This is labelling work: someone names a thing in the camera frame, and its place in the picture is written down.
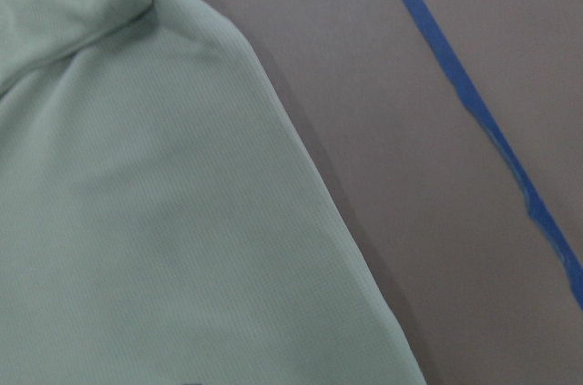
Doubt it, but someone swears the olive green long-sleeve shirt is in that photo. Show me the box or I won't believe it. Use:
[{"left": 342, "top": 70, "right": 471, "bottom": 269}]
[{"left": 1, "top": 0, "right": 424, "bottom": 384}]

